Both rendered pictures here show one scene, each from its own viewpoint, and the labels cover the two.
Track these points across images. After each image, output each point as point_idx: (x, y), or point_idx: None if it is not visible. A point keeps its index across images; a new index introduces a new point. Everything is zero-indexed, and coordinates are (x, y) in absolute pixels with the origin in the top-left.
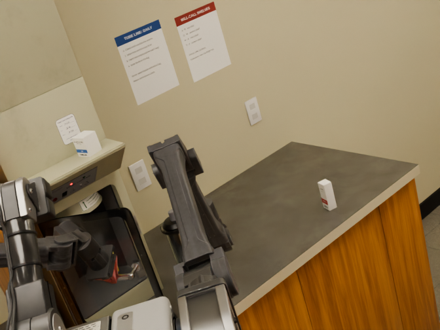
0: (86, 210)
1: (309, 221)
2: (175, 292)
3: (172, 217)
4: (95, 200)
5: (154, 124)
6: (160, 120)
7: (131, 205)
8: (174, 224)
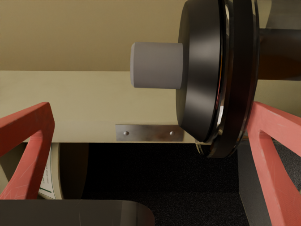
0: (55, 195)
1: None
2: None
3: (160, 88)
4: (46, 165)
5: None
6: None
7: (80, 121)
8: (184, 126)
